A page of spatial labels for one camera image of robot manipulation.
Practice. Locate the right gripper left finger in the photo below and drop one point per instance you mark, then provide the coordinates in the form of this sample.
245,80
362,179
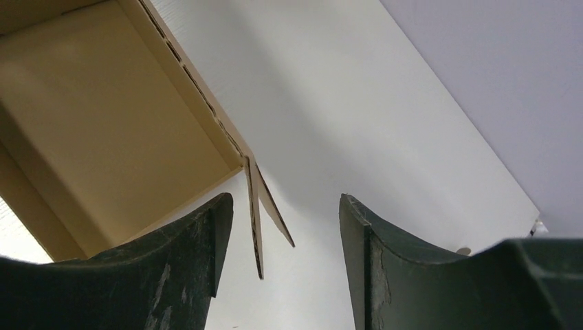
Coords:
162,280

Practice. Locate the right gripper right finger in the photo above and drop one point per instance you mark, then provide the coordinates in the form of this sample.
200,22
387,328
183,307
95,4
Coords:
399,281

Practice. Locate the brown cardboard box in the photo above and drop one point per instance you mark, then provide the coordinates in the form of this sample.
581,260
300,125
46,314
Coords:
108,129

